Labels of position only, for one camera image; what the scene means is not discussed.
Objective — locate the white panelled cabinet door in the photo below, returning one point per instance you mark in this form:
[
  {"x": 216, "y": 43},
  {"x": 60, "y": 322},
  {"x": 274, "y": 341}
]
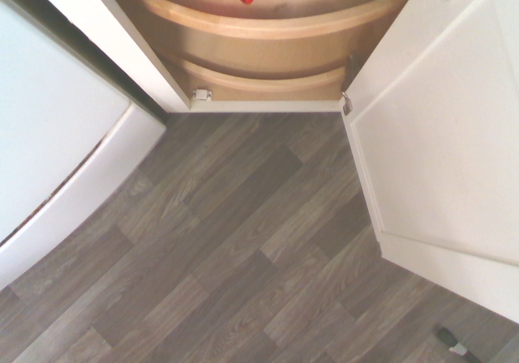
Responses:
[{"x": 438, "y": 136}]

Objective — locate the small wooden carousel shelf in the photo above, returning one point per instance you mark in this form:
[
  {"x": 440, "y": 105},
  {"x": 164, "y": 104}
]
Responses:
[{"x": 263, "y": 81}]

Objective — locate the white magnetic door catch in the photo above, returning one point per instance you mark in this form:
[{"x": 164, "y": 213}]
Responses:
[{"x": 201, "y": 95}]

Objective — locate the small metal door hinge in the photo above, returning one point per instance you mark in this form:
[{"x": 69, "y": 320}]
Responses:
[{"x": 347, "y": 103}]

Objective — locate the large wooden carousel shelf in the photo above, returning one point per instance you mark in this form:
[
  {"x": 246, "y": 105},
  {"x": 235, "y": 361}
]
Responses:
[{"x": 263, "y": 24}]

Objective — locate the white oven drawer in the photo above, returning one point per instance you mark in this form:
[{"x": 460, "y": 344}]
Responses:
[{"x": 101, "y": 184}]

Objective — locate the white kitchen stove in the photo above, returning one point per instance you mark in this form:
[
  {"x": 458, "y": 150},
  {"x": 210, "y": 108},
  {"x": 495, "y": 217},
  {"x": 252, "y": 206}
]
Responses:
[{"x": 48, "y": 116}]

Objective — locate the black object with white tag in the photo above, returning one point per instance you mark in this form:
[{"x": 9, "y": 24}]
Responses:
[{"x": 448, "y": 336}]

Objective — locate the white corner cabinet frame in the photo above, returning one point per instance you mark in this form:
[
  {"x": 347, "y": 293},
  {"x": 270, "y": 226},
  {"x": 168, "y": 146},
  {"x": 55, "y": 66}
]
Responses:
[{"x": 121, "y": 43}]

